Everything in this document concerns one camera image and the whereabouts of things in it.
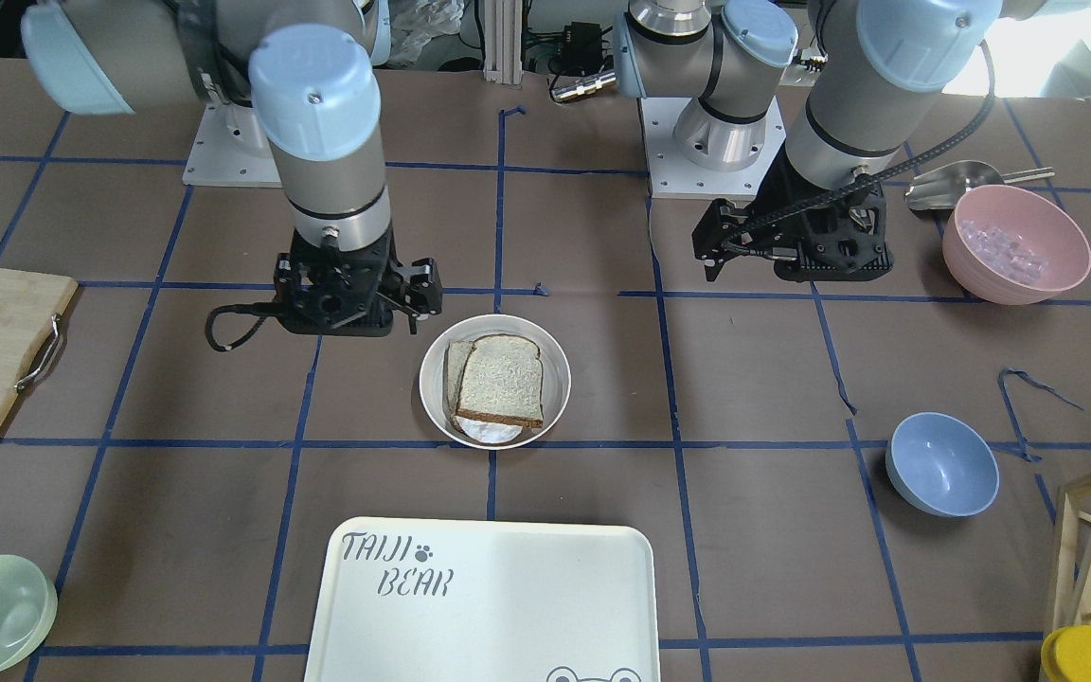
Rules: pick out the metal scoop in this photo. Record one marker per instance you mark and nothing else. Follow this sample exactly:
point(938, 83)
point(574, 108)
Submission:
point(941, 188)

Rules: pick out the white round plate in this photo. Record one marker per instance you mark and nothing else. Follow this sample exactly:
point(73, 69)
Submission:
point(556, 373)

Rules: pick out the blue bowl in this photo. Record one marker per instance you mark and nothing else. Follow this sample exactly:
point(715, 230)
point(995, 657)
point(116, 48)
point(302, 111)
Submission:
point(941, 466)

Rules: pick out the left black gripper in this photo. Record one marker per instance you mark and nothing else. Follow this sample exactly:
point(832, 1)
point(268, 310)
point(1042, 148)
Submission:
point(785, 207)

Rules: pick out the yellow mug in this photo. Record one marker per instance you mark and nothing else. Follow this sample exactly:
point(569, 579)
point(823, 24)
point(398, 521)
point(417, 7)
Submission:
point(1066, 654)

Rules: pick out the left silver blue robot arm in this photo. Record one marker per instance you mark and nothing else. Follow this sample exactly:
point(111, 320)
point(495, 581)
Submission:
point(885, 65)

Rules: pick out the brown crust bread slice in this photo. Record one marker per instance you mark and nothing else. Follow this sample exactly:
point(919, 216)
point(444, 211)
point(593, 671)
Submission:
point(501, 382)

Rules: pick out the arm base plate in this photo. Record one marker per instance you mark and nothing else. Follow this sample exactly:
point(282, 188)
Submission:
point(230, 150)
point(673, 173)

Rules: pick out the cream bear serving tray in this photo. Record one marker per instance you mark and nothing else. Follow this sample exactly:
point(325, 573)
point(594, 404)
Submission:
point(406, 599)

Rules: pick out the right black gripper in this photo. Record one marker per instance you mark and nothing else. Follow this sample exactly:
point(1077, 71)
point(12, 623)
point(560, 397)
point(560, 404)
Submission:
point(421, 282)

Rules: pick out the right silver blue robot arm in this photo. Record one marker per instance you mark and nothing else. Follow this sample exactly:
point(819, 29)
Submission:
point(305, 71)

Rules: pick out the pink bowl with ice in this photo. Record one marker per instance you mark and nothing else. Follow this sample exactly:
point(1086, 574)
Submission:
point(1009, 246)

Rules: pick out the lower bread slice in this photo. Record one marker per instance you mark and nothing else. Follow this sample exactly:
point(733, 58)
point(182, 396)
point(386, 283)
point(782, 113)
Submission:
point(456, 357)

